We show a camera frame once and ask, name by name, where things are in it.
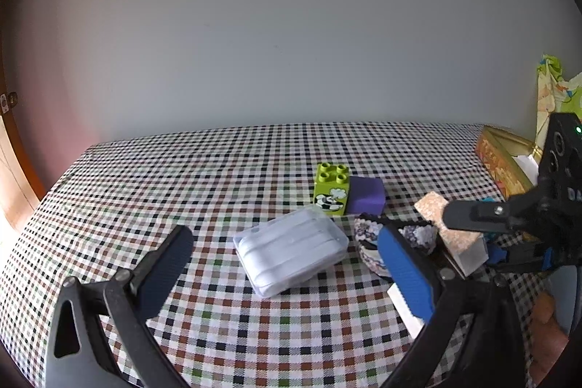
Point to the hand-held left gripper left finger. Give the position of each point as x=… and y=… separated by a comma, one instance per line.
x=170, y=260

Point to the green printed cloth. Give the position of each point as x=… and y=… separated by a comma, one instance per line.
x=552, y=92

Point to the purple block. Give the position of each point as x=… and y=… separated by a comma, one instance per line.
x=366, y=197

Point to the cork-topped white block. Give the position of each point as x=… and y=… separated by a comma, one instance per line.
x=459, y=242

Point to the wooden door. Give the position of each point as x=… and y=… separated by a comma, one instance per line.
x=13, y=170

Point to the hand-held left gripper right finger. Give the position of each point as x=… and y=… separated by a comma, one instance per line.
x=404, y=274

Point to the purple sequin pouch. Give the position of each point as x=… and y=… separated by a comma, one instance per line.
x=420, y=237

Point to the checked tablecloth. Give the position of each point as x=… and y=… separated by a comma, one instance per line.
x=136, y=188

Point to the gold cardboard box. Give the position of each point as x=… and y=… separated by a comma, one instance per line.
x=495, y=170

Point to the green toy brick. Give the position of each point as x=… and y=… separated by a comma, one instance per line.
x=329, y=190

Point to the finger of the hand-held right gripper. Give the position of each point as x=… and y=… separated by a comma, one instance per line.
x=473, y=215
x=523, y=259

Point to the small white block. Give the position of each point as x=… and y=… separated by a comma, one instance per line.
x=404, y=310

